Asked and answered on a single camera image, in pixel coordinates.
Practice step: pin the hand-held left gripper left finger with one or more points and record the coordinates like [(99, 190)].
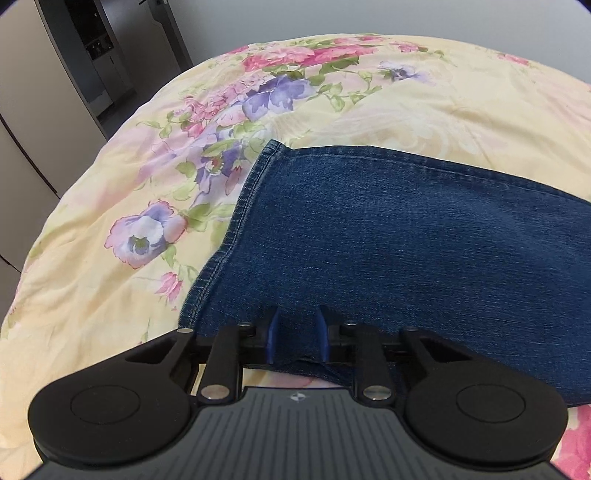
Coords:
[(272, 334)]

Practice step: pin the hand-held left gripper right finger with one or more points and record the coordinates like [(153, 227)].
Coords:
[(322, 334)]

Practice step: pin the blue denim pants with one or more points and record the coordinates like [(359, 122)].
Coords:
[(392, 230)]

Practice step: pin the floral yellow blanket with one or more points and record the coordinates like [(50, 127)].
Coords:
[(92, 300)]

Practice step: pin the beige wardrobe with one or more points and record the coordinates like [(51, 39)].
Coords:
[(32, 115)]

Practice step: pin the dark door frame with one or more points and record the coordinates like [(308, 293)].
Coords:
[(115, 55)]

